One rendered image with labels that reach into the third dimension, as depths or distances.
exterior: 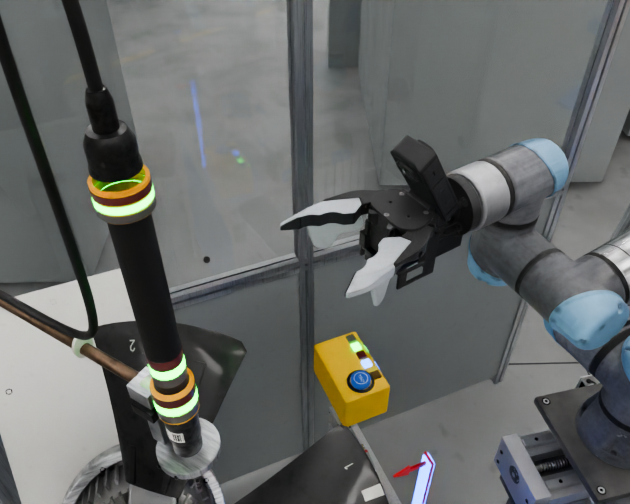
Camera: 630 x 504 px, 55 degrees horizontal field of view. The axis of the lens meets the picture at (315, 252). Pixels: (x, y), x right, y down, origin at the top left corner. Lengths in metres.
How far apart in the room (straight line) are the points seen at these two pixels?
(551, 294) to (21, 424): 0.83
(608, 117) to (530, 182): 2.90
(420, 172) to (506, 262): 0.24
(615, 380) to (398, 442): 1.37
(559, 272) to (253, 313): 1.04
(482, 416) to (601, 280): 1.83
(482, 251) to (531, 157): 0.14
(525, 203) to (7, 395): 0.84
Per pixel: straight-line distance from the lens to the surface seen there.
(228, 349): 0.82
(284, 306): 1.68
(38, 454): 1.13
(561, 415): 1.32
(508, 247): 0.79
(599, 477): 1.27
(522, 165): 0.75
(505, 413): 2.58
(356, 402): 1.22
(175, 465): 0.70
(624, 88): 3.58
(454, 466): 2.41
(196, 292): 1.53
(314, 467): 0.98
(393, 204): 0.65
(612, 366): 1.17
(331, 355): 1.27
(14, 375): 1.10
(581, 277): 0.76
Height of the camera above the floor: 2.06
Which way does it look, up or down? 42 degrees down
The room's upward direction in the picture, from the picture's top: straight up
